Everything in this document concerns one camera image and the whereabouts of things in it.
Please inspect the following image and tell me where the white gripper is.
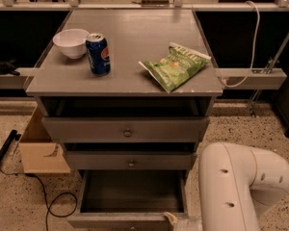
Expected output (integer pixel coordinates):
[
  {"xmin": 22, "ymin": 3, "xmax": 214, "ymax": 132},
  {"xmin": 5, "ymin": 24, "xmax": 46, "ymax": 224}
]
[{"xmin": 164, "ymin": 212, "xmax": 203, "ymax": 231}]

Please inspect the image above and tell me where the grey bottom drawer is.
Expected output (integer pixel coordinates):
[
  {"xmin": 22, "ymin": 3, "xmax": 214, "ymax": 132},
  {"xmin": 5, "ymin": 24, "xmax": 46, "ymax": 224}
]
[{"xmin": 67, "ymin": 170, "xmax": 188, "ymax": 231}]

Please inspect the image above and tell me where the grey drawer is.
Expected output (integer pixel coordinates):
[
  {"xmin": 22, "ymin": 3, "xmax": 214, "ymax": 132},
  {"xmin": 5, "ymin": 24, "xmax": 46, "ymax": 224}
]
[
  {"xmin": 65, "ymin": 151, "xmax": 197, "ymax": 170},
  {"xmin": 67, "ymin": 170, "xmax": 188, "ymax": 231},
  {"xmin": 42, "ymin": 117, "xmax": 208, "ymax": 143}
]

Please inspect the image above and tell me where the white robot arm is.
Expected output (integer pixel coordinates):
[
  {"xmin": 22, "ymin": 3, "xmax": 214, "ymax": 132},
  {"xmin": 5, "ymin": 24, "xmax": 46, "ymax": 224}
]
[{"xmin": 164, "ymin": 142, "xmax": 289, "ymax": 231}]

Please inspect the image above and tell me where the grey top drawer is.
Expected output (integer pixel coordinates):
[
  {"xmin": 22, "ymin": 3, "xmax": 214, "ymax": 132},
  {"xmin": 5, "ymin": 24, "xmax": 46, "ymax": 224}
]
[{"xmin": 42, "ymin": 117, "xmax": 208, "ymax": 143}]

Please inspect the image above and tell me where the grey middle drawer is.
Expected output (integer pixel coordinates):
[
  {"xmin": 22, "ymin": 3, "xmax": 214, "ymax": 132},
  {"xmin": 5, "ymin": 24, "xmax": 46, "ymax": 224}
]
[{"xmin": 65, "ymin": 151, "xmax": 197, "ymax": 170}]

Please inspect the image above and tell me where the grey wooden drawer cabinet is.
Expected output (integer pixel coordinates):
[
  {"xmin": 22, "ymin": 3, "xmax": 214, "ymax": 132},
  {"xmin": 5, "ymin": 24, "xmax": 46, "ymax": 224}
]
[{"xmin": 20, "ymin": 10, "xmax": 222, "ymax": 173}]

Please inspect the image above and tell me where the cardboard box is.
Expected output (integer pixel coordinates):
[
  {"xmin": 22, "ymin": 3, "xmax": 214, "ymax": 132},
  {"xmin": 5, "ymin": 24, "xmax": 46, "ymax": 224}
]
[{"xmin": 18, "ymin": 108, "xmax": 70, "ymax": 174}]

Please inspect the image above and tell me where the green chip bag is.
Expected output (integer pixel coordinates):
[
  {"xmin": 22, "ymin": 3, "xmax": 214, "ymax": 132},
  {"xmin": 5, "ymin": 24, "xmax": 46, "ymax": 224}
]
[{"xmin": 139, "ymin": 42, "xmax": 211, "ymax": 93}]

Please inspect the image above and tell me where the black bar on floor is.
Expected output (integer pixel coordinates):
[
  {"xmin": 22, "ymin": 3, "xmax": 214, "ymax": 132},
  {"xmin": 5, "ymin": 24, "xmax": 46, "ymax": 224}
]
[{"xmin": 0, "ymin": 130, "xmax": 20, "ymax": 163}]

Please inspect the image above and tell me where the blue pepsi soda can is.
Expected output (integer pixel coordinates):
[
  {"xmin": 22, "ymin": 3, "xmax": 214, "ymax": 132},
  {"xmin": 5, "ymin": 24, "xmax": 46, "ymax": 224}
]
[{"xmin": 86, "ymin": 33, "xmax": 111, "ymax": 76}]

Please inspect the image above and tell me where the white ceramic bowl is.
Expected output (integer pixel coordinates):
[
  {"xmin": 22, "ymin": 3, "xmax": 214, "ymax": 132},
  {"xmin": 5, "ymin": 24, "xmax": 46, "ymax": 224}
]
[{"xmin": 53, "ymin": 29, "xmax": 89, "ymax": 59}]

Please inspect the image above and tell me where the black object on rail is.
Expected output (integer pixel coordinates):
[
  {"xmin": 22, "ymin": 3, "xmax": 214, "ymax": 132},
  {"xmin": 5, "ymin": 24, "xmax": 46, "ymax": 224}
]
[{"xmin": 0, "ymin": 61, "xmax": 20, "ymax": 76}]

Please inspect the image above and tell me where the white hanging cable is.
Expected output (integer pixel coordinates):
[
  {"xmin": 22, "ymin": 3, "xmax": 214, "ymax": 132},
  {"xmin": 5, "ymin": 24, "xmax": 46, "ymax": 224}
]
[{"xmin": 220, "ymin": 0, "xmax": 261, "ymax": 89}]

